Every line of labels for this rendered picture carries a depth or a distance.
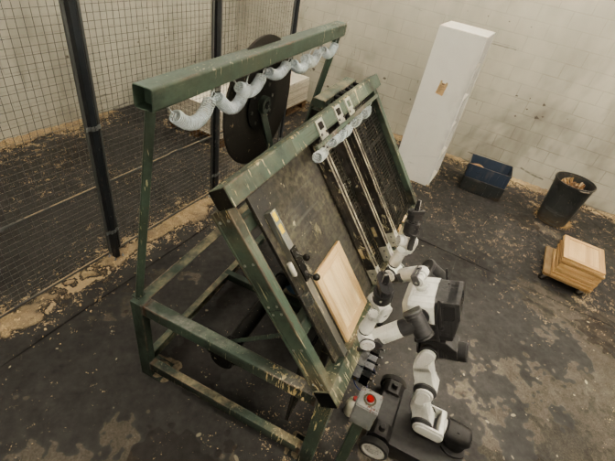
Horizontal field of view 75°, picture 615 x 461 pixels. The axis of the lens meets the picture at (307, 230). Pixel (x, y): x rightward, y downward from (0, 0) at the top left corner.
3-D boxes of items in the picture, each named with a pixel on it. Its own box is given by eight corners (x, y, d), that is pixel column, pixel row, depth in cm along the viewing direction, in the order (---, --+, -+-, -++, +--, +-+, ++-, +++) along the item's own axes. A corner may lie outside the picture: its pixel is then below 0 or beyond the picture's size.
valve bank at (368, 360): (364, 404, 240) (374, 382, 226) (342, 393, 244) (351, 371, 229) (386, 344, 278) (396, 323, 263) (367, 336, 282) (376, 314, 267)
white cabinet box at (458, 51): (426, 187, 586) (487, 37, 460) (391, 172, 604) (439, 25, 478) (437, 171, 630) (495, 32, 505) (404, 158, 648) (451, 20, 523)
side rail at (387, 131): (404, 207, 372) (415, 204, 365) (361, 93, 334) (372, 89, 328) (406, 203, 378) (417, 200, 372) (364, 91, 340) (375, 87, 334)
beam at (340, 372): (320, 407, 216) (338, 409, 210) (311, 391, 212) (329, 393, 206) (410, 213, 382) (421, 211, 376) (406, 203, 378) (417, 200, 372)
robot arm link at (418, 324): (409, 337, 207) (433, 328, 201) (405, 344, 199) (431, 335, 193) (398, 316, 208) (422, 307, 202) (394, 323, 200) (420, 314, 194)
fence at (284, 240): (338, 357, 227) (344, 357, 225) (264, 214, 195) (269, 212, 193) (341, 350, 231) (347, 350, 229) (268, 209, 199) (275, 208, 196)
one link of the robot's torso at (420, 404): (435, 414, 279) (441, 369, 254) (430, 440, 264) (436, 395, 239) (413, 407, 286) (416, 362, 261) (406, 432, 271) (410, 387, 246)
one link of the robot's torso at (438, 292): (467, 316, 233) (466, 266, 216) (459, 359, 208) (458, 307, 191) (415, 309, 247) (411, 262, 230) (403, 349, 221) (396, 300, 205)
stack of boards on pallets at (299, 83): (221, 148, 576) (221, 112, 542) (167, 124, 609) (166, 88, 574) (306, 107, 755) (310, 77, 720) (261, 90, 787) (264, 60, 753)
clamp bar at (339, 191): (372, 286, 276) (404, 283, 262) (300, 127, 235) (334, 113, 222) (375, 278, 283) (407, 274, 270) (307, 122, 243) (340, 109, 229)
